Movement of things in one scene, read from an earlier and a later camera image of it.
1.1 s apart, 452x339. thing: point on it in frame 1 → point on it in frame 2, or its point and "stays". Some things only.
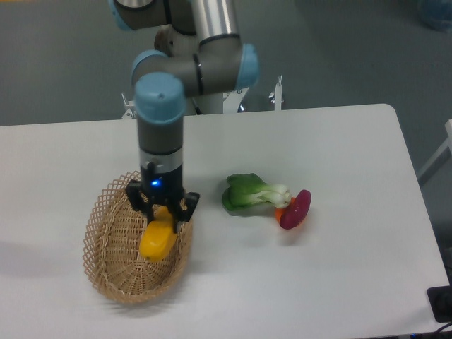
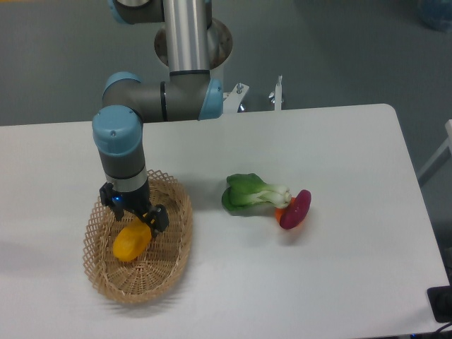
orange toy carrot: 278,211 stays
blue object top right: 436,14 stays
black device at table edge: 440,299 stays
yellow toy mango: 157,237 → 132,241
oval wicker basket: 111,251 stays
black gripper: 161,188 → 138,203
